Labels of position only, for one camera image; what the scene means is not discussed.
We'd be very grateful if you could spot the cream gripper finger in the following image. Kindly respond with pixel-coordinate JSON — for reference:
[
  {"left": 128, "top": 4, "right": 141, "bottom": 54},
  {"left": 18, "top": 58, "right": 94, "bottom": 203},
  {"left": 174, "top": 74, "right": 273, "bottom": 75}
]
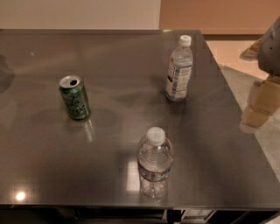
[{"left": 240, "top": 74, "right": 280, "bottom": 133}]

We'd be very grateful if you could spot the labelled water bottle, white cap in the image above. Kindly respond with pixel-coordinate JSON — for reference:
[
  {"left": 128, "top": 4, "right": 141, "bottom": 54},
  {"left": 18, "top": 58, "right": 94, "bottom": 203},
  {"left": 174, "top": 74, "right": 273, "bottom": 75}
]
[{"left": 165, "top": 35, "right": 193, "bottom": 102}]

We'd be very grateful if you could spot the clear water bottle, red label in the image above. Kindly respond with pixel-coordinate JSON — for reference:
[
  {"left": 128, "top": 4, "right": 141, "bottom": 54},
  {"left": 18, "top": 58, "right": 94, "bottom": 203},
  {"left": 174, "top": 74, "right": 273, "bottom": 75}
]
[{"left": 136, "top": 127, "right": 174, "bottom": 199}]

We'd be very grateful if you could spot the green soda can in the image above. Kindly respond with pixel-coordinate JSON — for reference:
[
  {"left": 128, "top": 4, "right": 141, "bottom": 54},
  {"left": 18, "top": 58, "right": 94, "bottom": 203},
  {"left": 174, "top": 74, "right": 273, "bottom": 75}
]
[{"left": 59, "top": 75, "right": 90, "bottom": 120}]

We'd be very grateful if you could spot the dark shelf under table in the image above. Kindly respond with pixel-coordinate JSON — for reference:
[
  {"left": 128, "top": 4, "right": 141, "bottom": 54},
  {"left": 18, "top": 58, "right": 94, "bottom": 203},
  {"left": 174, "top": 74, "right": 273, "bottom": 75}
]
[{"left": 0, "top": 206, "right": 279, "bottom": 224}]

